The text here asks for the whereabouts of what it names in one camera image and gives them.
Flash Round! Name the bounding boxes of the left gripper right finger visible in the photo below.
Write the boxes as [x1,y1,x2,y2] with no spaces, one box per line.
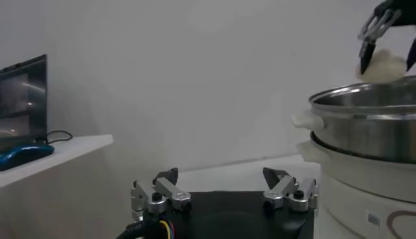
[262,167,319,212]

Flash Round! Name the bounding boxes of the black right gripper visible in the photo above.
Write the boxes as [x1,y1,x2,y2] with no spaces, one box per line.
[357,0,416,75]

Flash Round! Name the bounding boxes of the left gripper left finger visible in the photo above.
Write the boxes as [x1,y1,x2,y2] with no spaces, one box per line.
[130,167,192,221]

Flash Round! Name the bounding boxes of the white steamed baozi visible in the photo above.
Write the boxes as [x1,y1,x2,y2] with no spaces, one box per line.
[356,48,407,84]

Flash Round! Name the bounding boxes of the perforated steel steamer basket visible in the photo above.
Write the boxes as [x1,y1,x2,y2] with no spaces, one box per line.
[291,76,416,165]

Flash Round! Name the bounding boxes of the white electric cooker base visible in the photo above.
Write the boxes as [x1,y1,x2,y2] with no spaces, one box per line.
[296,139,416,239]

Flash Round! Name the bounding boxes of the white side table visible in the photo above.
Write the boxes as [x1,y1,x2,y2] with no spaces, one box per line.
[0,134,114,189]

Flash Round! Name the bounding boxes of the blue computer mouse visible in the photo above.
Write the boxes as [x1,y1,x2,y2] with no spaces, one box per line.
[0,144,55,172]

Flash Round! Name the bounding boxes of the black laptop screen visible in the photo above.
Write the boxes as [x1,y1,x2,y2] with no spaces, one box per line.
[0,54,48,152]

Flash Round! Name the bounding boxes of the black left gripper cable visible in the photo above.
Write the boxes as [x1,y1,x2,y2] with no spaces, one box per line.
[115,219,176,239]

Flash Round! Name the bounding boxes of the black laptop cable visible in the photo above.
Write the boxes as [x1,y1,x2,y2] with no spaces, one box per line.
[34,130,73,145]

